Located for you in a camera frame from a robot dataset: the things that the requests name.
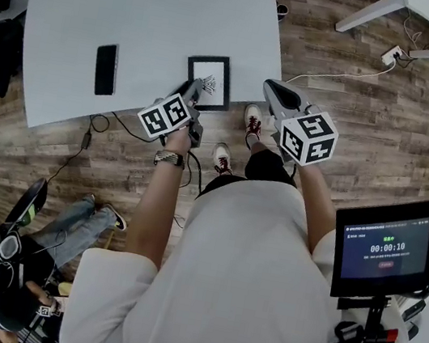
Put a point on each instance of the white shirt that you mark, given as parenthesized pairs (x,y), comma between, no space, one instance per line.
(235,285)

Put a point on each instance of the black smartphone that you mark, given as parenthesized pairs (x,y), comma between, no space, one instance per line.
(106,70)

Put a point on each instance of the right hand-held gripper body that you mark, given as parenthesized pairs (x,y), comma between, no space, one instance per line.
(307,137)

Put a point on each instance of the person's left forearm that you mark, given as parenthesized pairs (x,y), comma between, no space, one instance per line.
(158,198)

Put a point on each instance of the person's white shoe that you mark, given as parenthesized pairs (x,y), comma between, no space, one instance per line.
(222,159)
(253,122)

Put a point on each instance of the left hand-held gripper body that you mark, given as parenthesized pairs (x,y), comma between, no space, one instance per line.
(165,115)

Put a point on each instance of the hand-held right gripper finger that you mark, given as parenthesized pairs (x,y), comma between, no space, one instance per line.
(268,94)
(299,95)

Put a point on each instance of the white power strip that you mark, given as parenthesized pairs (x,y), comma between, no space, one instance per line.
(392,54)

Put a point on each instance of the person's right white shoe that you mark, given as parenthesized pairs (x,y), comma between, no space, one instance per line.
(253,122)

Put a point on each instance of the black power adapter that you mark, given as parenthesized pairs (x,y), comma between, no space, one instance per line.
(87,140)

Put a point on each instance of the person's left white shoe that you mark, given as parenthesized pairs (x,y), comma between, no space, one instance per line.
(222,159)

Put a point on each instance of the black picture frame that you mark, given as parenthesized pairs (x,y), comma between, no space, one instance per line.
(210,79)

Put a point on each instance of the black shorts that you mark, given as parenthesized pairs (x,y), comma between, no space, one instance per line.
(264,169)

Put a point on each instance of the striped wrist band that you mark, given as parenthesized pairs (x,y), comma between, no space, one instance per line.
(169,158)

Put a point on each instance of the black small bin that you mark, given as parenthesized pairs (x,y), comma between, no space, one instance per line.
(281,13)

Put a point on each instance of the black monitor screen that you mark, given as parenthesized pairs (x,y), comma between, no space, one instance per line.
(384,247)

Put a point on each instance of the person's right forearm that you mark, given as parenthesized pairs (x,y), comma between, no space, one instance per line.
(315,205)

